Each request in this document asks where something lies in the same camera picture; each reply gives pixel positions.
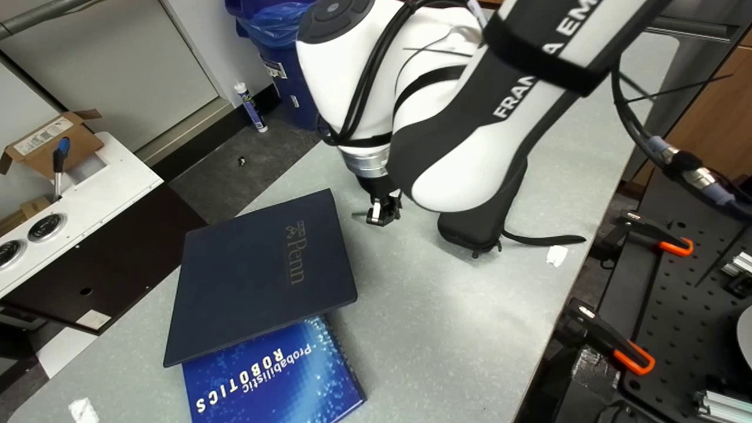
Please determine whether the black clamp with orange tip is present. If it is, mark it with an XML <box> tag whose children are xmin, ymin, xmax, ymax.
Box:
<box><xmin>590</xmin><ymin>210</ymin><xmax>695</xmax><ymax>260</ymax></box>
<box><xmin>555</xmin><ymin>297</ymin><xmax>657</xmax><ymax>377</ymax></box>

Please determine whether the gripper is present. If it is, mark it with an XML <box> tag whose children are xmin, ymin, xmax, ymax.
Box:
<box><xmin>357</xmin><ymin>173</ymin><xmax>405</xmax><ymax>227</ymax></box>

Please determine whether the aluminium profile piece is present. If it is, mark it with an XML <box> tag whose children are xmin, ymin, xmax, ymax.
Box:
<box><xmin>720</xmin><ymin>251</ymin><xmax>752</xmax><ymax>280</ymax></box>
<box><xmin>692</xmin><ymin>390</ymin><xmax>752</xmax><ymax>422</ymax></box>

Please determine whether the blue spiral bound book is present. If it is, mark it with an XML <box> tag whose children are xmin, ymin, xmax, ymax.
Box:
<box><xmin>182</xmin><ymin>315</ymin><xmax>368</xmax><ymax>423</ymax></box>

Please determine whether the white toy kitchen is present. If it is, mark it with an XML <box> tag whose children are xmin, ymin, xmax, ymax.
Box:
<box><xmin>0</xmin><ymin>132</ymin><xmax>165</xmax><ymax>300</ymax></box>

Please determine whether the white sealant tube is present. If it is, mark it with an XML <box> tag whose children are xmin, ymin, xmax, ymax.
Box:
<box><xmin>234</xmin><ymin>82</ymin><xmax>269</xmax><ymax>133</ymax></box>

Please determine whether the blue handled tap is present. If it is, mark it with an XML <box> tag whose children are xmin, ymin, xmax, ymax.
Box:
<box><xmin>52</xmin><ymin>136</ymin><xmax>72</xmax><ymax>202</ymax></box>

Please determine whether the blue trash bin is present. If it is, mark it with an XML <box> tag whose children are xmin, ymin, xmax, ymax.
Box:
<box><xmin>224</xmin><ymin>0</ymin><xmax>323</xmax><ymax>131</ymax></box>

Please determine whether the dark navy folder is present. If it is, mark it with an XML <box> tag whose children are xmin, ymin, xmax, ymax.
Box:
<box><xmin>163</xmin><ymin>188</ymin><xmax>359</xmax><ymax>368</ymax></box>

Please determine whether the wooden cabinet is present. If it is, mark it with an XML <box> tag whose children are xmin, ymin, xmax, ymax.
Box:
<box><xmin>631</xmin><ymin>28</ymin><xmax>752</xmax><ymax>190</ymax></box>

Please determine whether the toy kitchen burner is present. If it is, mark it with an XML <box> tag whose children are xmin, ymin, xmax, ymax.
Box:
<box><xmin>26</xmin><ymin>213</ymin><xmax>67</xmax><ymax>243</ymax></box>
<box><xmin>0</xmin><ymin>238</ymin><xmax>28</xmax><ymax>271</ymax></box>

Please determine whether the cardboard box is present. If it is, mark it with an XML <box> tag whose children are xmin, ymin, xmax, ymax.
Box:
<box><xmin>0</xmin><ymin>109</ymin><xmax>105</xmax><ymax>180</ymax></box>

